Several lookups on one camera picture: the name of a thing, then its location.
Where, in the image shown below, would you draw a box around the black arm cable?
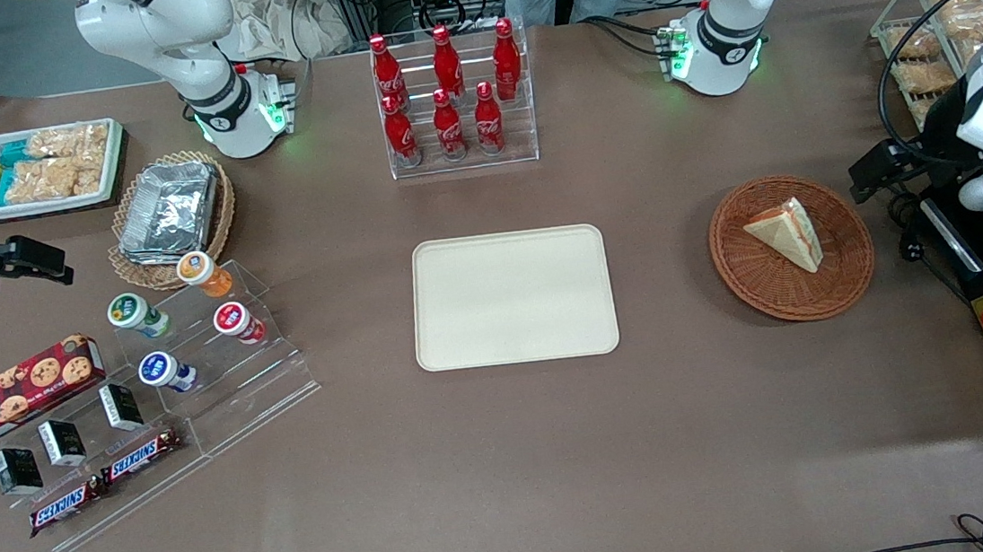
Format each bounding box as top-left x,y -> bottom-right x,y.
867,0 -> 983,176

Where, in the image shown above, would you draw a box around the brown round wicker basket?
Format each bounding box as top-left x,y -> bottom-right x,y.
704,167 -> 881,330

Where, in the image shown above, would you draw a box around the stacked aluminium foil containers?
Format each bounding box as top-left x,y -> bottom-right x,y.
111,158 -> 226,268

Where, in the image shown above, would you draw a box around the red lid yogurt cup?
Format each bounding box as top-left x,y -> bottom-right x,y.
212,299 -> 268,349

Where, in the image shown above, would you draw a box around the black power cable with plug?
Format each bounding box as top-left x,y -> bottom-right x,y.
888,186 -> 973,310

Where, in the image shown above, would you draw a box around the orange lid yogurt cup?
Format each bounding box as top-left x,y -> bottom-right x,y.
176,248 -> 234,302

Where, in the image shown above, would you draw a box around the clear acrylic step display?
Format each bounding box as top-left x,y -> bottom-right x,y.
12,376 -> 220,552
108,251 -> 329,466

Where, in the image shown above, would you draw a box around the triangular sandwich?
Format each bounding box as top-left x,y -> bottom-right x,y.
741,195 -> 826,280

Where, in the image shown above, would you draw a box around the Snickers chocolate bar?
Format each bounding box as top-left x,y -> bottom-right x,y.
97,425 -> 187,486
24,476 -> 111,539

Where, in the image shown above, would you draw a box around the clear acrylic bottle rack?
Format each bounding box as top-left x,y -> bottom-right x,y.
367,16 -> 541,182

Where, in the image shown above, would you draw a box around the green lid yogurt cup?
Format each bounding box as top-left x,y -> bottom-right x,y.
106,289 -> 172,343

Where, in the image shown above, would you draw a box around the beige cloth bag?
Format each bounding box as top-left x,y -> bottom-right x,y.
215,0 -> 355,68

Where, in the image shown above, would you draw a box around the beige rectangular plastic tray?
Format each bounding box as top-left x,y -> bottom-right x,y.
405,223 -> 622,374

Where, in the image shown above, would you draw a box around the white rectangular snack tray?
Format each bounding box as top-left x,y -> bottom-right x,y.
0,117 -> 134,223

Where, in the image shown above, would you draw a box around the black arm base cables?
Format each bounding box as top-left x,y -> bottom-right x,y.
579,9 -> 671,66

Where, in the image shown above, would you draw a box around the silver metal handle bar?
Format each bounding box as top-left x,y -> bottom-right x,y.
923,193 -> 983,282

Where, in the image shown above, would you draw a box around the light oval wicker basket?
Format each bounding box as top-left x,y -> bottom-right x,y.
99,146 -> 244,296

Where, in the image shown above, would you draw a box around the blue lid yogurt cup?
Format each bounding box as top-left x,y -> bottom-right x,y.
136,348 -> 198,398

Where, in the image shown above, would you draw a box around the red Walkers cookie box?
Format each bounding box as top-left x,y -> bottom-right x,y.
0,331 -> 113,452

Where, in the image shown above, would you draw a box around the small black carton box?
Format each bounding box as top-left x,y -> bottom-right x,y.
0,444 -> 45,499
37,416 -> 89,471
98,381 -> 145,435

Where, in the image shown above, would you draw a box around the red Coca-Cola bottle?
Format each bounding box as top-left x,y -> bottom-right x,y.
382,92 -> 424,171
488,16 -> 526,101
368,32 -> 409,108
430,87 -> 470,163
430,23 -> 467,101
471,80 -> 507,157

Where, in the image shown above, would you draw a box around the clear rice cracker pack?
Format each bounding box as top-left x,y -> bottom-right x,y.
69,151 -> 111,197
4,155 -> 83,206
25,122 -> 113,164

